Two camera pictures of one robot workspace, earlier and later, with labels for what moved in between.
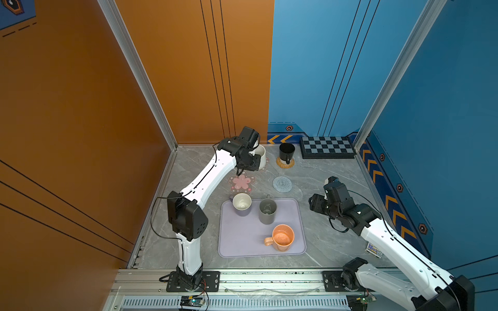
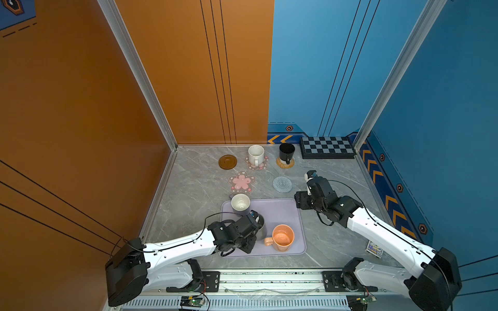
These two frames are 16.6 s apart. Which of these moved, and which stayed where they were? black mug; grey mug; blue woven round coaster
Moved: grey mug
Stayed: black mug; blue woven round coaster
